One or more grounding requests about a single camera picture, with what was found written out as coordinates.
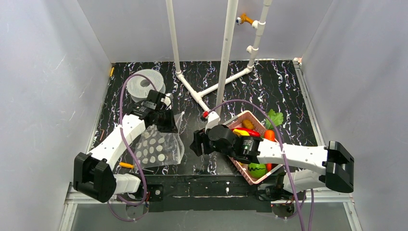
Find pink plastic basket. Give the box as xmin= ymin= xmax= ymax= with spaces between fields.
xmin=224 ymin=110 xmax=283 ymax=185

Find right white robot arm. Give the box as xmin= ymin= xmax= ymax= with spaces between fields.
xmin=190 ymin=125 xmax=355 ymax=194

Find orange wall hook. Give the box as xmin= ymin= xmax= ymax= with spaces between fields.
xmin=236 ymin=13 xmax=254 ymax=25

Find orange toy carrot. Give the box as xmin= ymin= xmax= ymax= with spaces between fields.
xmin=264 ymin=130 xmax=275 ymax=172

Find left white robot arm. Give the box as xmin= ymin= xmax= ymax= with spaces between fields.
xmin=73 ymin=90 xmax=178 ymax=203

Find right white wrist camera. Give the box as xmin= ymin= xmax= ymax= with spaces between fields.
xmin=202 ymin=111 xmax=220 ymax=133

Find yellow toy banana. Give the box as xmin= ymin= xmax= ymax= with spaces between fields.
xmin=232 ymin=128 xmax=250 ymax=137

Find red toy chili pepper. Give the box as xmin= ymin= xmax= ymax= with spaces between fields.
xmin=232 ymin=128 xmax=261 ymax=137

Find white filament spool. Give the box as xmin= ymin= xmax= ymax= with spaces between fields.
xmin=126 ymin=69 xmax=166 ymax=102

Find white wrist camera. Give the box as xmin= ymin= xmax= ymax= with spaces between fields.
xmin=202 ymin=111 xmax=220 ymax=133
xmin=161 ymin=93 xmax=173 ymax=110

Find clear dotted zip bag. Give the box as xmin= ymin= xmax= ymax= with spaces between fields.
xmin=131 ymin=112 xmax=185 ymax=168

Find white pvc pipe frame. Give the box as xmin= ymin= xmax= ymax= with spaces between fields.
xmin=165 ymin=0 xmax=273 ymax=121

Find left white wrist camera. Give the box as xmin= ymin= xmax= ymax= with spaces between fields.
xmin=161 ymin=93 xmax=173 ymax=110

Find green striped toy watermelon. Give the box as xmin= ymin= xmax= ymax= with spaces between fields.
xmin=247 ymin=163 xmax=267 ymax=179

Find yellow handled screwdriver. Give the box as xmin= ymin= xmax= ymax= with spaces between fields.
xmin=119 ymin=162 xmax=153 ymax=173

